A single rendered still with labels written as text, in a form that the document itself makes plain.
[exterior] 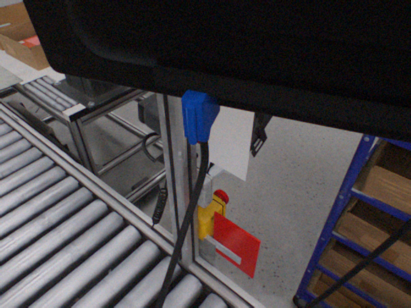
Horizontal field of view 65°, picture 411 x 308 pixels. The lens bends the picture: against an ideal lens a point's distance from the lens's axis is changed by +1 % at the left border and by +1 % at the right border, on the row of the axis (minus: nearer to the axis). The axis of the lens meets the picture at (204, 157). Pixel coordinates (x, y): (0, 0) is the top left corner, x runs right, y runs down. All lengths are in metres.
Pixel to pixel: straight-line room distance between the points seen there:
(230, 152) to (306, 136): 1.90
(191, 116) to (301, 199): 1.70
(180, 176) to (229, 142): 0.11
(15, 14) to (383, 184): 1.92
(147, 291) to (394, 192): 0.64
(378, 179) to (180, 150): 0.59
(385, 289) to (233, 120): 0.91
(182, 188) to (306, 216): 1.35
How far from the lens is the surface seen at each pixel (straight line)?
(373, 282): 1.22
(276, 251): 1.66
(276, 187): 1.92
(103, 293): 0.73
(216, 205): 0.66
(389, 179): 0.91
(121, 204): 0.87
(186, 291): 0.70
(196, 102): 0.21
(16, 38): 1.81
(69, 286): 0.76
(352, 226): 1.07
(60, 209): 0.89
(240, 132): 0.42
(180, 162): 0.48
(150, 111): 0.55
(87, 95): 1.28
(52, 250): 0.85
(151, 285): 0.72
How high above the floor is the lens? 1.39
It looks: 42 degrees down
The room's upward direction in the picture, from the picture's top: straight up
